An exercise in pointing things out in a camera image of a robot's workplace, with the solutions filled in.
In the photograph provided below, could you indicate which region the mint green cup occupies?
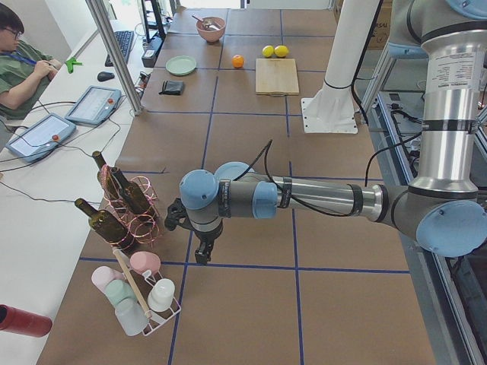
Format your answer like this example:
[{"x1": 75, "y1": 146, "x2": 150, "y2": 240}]
[{"x1": 104, "y1": 279, "x2": 136, "y2": 307}]

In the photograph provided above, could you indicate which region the green plastic clip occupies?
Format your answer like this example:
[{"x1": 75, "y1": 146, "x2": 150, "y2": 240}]
[{"x1": 65, "y1": 57, "x2": 83, "y2": 74}]

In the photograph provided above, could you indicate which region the white cup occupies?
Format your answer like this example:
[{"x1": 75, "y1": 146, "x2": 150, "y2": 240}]
[{"x1": 148, "y1": 278, "x2": 175, "y2": 312}]

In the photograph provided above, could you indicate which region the metal scoop in bowl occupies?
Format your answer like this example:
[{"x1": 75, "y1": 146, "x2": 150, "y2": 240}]
[{"x1": 192, "y1": 14, "x2": 221, "y2": 30}]

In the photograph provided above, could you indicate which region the white camera stand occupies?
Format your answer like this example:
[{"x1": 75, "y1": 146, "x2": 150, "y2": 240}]
[{"x1": 301, "y1": 0, "x2": 381, "y2": 134}]

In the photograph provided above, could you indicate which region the wooden cutting board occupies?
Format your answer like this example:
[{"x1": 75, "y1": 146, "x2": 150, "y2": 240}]
[{"x1": 256, "y1": 58, "x2": 300, "y2": 96}]

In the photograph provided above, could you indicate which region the light grey cup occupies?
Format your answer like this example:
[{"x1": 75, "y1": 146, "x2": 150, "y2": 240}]
[{"x1": 114, "y1": 298, "x2": 148, "y2": 336}]

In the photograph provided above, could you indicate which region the front brown wine bottle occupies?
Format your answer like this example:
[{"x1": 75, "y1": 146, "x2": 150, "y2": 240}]
[{"x1": 75, "y1": 198, "x2": 139, "y2": 254}]

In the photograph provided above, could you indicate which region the near teach pendant tablet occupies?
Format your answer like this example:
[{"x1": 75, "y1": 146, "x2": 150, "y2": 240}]
[{"x1": 6, "y1": 113, "x2": 76, "y2": 163}]

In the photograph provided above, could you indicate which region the pink bowl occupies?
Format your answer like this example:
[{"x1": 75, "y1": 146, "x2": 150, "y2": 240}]
[{"x1": 196, "y1": 17, "x2": 226, "y2": 43}]

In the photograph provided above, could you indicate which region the upper yellow lemon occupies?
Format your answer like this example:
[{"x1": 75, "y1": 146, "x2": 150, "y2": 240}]
[{"x1": 261, "y1": 45, "x2": 275, "y2": 58}]

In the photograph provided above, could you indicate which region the folded dark grey cloth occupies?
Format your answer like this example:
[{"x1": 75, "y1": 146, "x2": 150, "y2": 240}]
[{"x1": 159, "y1": 80, "x2": 185, "y2": 96}]

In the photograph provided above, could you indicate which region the white wire cup rack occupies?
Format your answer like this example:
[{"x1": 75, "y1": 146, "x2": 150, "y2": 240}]
[{"x1": 123, "y1": 254, "x2": 181, "y2": 336}]

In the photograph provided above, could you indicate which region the teach pendant tablet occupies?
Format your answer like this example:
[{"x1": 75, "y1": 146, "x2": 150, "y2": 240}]
[
  {"x1": 6, "y1": 113, "x2": 76, "y2": 163},
  {"x1": 65, "y1": 85, "x2": 122, "y2": 126}
]

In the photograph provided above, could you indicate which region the copper wire bottle rack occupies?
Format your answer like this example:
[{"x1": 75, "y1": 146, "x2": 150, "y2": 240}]
[{"x1": 103, "y1": 175, "x2": 161, "y2": 248}]

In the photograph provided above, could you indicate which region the aluminium frame post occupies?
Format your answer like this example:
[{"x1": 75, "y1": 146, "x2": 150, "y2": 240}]
[{"x1": 85, "y1": 0, "x2": 143, "y2": 116}]

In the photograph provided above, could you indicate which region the pale green plate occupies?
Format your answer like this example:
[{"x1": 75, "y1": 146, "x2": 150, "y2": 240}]
[{"x1": 165, "y1": 56, "x2": 197, "y2": 76}]

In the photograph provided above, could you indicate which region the black computer mouse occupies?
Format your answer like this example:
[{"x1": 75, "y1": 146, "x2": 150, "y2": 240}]
[{"x1": 97, "y1": 71, "x2": 115, "y2": 82}]

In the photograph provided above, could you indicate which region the far teach pendant tablet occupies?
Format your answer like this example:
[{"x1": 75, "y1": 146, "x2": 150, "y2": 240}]
[{"x1": 65, "y1": 85, "x2": 122, "y2": 126}]

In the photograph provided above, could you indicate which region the red cylinder bottle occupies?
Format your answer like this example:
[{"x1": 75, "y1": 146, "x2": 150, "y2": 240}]
[{"x1": 1, "y1": 304, "x2": 53, "y2": 338}]

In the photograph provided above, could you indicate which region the pale pink cup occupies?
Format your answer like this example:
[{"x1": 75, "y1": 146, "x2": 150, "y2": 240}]
[{"x1": 91, "y1": 266, "x2": 125, "y2": 294}]

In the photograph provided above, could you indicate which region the person in green shirt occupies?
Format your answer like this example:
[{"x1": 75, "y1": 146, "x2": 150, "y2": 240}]
[{"x1": 1, "y1": 5, "x2": 62, "y2": 120}]

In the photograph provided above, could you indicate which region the black keyboard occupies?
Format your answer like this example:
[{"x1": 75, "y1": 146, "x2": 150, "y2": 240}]
[{"x1": 113, "y1": 30, "x2": 135, "y2": 63}]

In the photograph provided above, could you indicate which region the pink cup on top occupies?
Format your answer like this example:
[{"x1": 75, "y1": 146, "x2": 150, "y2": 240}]
[{"x1": 129, "y1": 251, "x2": 161, "y2": 275}]

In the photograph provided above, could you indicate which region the wooden rack handle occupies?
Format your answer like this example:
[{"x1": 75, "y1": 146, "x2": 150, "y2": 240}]
[{"x1": 113, "y1": 249, "x2": 151, "y2": 319}]

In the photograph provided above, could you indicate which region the back brown wine bottle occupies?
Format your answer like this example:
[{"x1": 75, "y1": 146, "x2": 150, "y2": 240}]
[{"x1": 91, "y1": 151, "x2": 119, "y2": 201}]

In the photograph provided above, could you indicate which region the orange fruit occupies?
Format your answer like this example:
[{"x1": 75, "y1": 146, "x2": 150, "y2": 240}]
[{"x1": 231, "y1": 54, "x2": 245, "y2": 69}]

